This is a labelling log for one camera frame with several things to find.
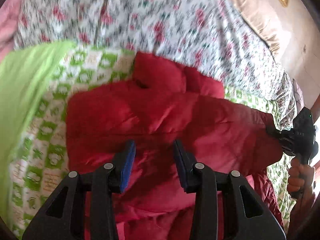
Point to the red quilted puffer jacket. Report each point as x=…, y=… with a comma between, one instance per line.
x=162, y=102

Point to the person's right hand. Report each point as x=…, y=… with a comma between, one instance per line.
x=300, y=178

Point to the green patterned bed sheet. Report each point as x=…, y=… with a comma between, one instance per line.
x=41, y=159

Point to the pink folded blanket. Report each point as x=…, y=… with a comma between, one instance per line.
x=9, y=22

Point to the floral white quilt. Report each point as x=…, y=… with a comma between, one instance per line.
x=210, y=35

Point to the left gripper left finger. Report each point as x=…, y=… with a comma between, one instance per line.
x=62, y=216

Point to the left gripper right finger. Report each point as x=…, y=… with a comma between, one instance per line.
x=245, y=216

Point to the beige pillow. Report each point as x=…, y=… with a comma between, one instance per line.
x=262, y=18

